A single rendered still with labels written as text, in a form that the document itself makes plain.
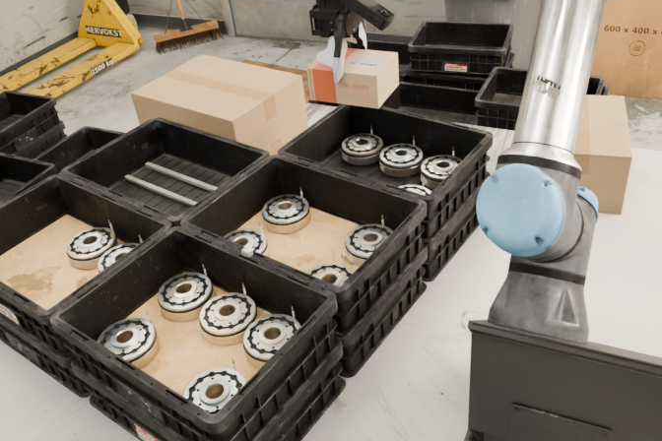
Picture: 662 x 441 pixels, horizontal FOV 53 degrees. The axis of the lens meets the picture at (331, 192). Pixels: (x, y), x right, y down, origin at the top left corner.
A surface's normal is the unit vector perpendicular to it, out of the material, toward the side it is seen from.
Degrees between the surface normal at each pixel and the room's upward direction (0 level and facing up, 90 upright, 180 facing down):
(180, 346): 0
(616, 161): 90
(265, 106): 90
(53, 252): 0
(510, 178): 55
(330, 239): 0
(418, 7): 90
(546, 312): 30
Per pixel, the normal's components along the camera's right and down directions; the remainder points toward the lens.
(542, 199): -0.57, -0.07
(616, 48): -0.42, 0.32
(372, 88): -0.43, 0.55
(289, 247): -0.09, -0.82
